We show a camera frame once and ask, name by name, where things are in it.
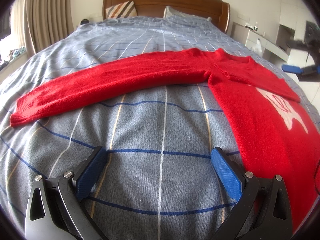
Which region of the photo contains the red knit sweater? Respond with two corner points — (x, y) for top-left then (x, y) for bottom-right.
(10, 48), (319, 229)

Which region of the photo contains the white desk unit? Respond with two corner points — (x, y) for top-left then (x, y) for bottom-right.
(231, 22), (289, 62)

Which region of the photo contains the white plastic bag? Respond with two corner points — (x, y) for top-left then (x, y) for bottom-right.
(251, 38), (263, 57)

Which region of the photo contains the blue grey checked duvet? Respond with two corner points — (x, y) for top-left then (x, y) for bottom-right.
(1, 17), (319, 239)

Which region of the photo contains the white pillow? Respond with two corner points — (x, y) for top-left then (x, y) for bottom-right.
(163, 5), (212, 22)

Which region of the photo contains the window sill cabinet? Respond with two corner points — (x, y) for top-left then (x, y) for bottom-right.
(0, 53), (28, 82)

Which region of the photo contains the striped cushion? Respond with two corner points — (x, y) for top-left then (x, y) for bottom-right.
(105, 1), (138, 19)

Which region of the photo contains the wooden headboard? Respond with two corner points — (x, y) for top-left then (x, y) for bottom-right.
(102, 0), (230, 33)

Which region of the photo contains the small round bedside speaker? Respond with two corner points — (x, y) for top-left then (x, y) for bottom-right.
(80, 19), (90, 25)

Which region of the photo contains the beige curtain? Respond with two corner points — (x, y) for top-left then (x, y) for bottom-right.
(24, 0), (74, 56)

